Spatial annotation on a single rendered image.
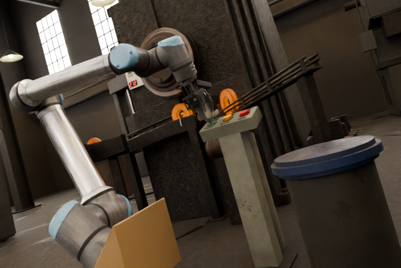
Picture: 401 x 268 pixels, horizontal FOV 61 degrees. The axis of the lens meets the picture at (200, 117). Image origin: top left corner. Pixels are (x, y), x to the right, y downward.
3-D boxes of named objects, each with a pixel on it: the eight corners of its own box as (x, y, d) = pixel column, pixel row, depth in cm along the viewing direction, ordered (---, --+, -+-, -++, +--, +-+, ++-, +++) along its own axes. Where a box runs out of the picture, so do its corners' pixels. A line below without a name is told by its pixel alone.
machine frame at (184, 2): (201, 196, 327) (153, 22, 336) (312, 176, 274) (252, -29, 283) (155, 224, 264) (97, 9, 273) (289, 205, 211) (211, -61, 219)
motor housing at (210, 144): (234, 219, 215) (211, 136, 217) (267, 215, 204) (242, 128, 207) (226, 226, 204) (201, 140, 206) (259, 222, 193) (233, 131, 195)
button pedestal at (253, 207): (249, 258, 147) (210, 120, 150) (304, 254, 135) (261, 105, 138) (234, 276, 133) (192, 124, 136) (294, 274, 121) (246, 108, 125)
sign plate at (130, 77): (131, 89, 271) (125, 68, 272) (156, 79, 258) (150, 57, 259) (129, 90, 269) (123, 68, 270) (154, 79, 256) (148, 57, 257)
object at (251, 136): (264, 243, 158) (233, 136, 161) (289, 242, 152) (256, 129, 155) (255, 255, 148) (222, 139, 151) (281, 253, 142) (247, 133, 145)
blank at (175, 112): (170, 111, 243) (167, 111, 240) (185, 98, 235) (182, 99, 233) (181, 129, 240) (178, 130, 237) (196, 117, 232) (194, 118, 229)
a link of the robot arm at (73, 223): (70, 268, 119) (37, 238, 125) (101, 249, 135) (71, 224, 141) (87, 232, 116) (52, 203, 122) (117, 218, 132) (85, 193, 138)
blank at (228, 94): (235, 119, 201) (230, 121, 199) (222, 102, 210) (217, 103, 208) (241, 100, 190) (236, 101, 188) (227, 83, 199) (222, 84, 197)
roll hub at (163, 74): (177, 84, 226) (144, 81, 240) (179, 41, 223) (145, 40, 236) (172, 84, 222) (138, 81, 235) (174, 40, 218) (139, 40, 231)
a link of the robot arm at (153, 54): (124, 55, 131) (150, 42, 127) (140, 59, 142) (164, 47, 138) (130, 77, 130) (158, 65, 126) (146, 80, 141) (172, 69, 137)
